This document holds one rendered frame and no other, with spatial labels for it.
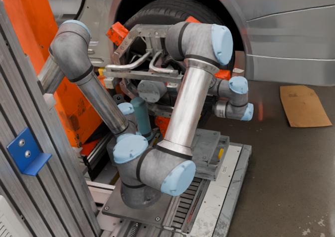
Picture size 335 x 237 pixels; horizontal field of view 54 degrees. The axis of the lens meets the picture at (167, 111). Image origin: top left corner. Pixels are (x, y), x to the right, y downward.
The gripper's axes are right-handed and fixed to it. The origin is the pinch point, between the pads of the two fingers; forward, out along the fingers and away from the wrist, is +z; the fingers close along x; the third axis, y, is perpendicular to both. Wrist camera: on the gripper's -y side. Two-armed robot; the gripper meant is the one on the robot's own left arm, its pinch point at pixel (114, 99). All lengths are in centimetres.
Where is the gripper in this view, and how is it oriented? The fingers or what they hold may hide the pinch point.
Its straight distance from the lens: 171.7
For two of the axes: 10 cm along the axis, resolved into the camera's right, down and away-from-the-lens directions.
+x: 9.2, -3.2, 2.1
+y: 1.5, 8.0, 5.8
